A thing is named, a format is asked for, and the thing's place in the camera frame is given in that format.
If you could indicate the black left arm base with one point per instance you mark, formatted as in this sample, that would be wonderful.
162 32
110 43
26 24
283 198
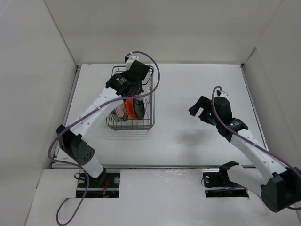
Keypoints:
109 188

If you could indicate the white plate with dark rim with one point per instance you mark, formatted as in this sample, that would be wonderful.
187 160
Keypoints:
123 112

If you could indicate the clear glass plate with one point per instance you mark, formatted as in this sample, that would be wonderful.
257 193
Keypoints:
146 90

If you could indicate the aluminium table edge rail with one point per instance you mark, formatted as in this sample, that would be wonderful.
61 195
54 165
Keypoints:
115 166

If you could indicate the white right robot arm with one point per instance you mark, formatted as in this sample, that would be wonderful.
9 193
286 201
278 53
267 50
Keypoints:
277 184

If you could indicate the grey wire dish rack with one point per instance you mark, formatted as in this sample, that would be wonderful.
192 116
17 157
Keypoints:
145 124

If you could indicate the orange plastic plate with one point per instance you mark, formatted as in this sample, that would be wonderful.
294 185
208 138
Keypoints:
131 109

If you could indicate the white plate with red characters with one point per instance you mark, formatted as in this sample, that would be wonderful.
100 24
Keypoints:
116 115

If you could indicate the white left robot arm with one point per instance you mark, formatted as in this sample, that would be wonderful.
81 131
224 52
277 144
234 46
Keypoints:
74 142

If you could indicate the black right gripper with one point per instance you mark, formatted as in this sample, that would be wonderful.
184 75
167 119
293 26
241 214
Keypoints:
203 102

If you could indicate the black plate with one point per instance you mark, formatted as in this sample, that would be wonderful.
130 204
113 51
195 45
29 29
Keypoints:
139 108

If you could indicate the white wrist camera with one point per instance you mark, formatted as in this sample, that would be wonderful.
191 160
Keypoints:
130 60
221 93

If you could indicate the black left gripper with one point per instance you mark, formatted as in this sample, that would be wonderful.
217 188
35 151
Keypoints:
141 90

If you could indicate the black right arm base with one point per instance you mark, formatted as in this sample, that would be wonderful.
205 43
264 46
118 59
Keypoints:
218 185

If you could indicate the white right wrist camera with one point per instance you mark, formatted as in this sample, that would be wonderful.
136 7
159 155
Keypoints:
221 93

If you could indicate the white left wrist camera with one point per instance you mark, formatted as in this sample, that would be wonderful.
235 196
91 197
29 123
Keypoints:
130 60

